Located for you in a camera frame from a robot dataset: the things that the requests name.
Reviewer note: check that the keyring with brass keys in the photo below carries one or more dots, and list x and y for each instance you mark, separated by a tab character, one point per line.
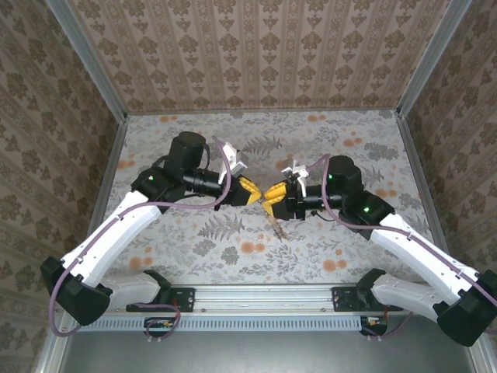
277	229

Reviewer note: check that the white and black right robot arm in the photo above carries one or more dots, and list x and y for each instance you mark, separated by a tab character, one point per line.
404	299

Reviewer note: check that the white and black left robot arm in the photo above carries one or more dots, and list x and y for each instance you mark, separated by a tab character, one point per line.
116	235

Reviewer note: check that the grey metal sheet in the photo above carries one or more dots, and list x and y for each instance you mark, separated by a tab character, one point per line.
264	353

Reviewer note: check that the black connector board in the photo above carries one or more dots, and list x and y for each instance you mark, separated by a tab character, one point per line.
374	324
159	324

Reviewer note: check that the aluminium table side rail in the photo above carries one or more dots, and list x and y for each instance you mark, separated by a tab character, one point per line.
418	175
106	175

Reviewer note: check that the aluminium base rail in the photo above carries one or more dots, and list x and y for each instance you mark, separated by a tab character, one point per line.
264	299

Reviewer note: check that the aluminium frame post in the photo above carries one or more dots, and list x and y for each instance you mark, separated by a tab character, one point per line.
89	66
431	58

